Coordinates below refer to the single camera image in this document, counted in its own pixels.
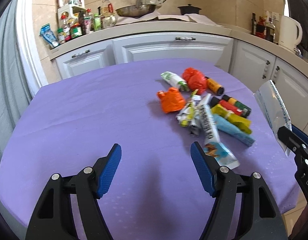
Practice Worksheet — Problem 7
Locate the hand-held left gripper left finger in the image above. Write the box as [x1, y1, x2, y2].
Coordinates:
[25, 143, 122, 240]

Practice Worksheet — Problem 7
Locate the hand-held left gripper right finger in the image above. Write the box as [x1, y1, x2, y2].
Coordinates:
[190, 141, 288, 240]

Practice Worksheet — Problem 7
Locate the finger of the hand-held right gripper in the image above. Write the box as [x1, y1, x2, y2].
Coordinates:
[291, 124, 308, 153]
[277, 126, 308, 173]

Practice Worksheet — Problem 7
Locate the long white blue printed packet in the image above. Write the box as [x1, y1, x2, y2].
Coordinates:
[198, 104, 239, 170]

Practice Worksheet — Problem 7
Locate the silver white sachet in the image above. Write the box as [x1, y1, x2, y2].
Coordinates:
[253, 79, 292, 157]

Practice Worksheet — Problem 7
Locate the white black printed packet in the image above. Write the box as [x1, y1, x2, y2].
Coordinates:
[188, 94, 212, 138]

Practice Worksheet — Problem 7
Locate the white yellow wrapper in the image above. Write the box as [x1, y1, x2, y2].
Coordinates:
[176, 91, 202, 128]

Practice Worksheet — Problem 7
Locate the black yellow green striped packet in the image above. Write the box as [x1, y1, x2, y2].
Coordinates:
[221, 94, 252, 118]

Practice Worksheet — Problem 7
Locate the red black stick packet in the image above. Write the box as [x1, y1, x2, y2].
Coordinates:
[210, 97, 244, 116]

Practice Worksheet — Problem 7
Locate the orange plastic bag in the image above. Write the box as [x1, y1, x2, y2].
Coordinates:
[156, 87, 186, 114]

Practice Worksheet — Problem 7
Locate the orange black stick packet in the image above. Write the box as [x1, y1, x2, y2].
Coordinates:
[205, 76, 225, 96]

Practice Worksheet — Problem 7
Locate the red plastic bag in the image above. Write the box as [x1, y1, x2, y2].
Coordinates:
[182, 67, 208, 92]

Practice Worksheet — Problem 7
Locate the white green wrapper packet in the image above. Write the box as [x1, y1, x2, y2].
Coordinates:
[161, 71, 190, 92]

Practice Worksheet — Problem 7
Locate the purple tablecloth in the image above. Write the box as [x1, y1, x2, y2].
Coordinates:
[0, 58, 302, 240]

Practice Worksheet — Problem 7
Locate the white cabinet door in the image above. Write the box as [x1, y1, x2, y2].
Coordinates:
[55, 43, 115, 81]
[272, 57, 308, 102]
[228, 41, 277, 87]

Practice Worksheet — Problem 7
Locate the white electric kettle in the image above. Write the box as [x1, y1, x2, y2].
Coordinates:
[279, 15, 303, 52]

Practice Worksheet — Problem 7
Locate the clear bottle dark liquid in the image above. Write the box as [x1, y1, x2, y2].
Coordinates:
[265, 17, 276, 43]

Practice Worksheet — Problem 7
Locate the red packaged item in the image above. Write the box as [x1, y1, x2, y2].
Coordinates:
[257, 16, 267, 38]

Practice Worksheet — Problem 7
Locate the dark olive oil bottle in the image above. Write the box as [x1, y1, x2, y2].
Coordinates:
[251, 13, 258, 36]

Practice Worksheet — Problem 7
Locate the white cabinet drawer front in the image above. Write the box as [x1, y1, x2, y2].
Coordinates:
[111, 36, 234, 65]

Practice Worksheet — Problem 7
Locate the grey curtain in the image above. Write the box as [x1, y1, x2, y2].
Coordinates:
[0, 0, 33, 160]

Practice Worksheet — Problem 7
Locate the cluster of condiment bottles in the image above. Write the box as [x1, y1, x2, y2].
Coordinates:
[56, 0, 102, 45]

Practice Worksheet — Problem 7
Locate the blue white pouch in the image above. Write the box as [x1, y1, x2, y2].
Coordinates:
[39, 24, 60, 49]

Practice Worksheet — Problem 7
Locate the beige stone countertop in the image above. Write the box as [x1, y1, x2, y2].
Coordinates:
[48, 15, 308, 67]

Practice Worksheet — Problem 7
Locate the large clear oil bottle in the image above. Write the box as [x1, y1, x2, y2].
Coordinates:
[101, 0, 119, 30]

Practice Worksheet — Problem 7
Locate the black pot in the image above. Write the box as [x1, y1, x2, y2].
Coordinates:
[177, 4, 202, 16]

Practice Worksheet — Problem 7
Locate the steel wok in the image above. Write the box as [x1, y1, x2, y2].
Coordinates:
[115, 0, 157, 18]

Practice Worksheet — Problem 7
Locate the white spice rack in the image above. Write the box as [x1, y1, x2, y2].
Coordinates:
[57, 4, 89, 34]

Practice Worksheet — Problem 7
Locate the white wall socket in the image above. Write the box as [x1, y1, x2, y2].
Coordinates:
[264, 10, 280, 21]

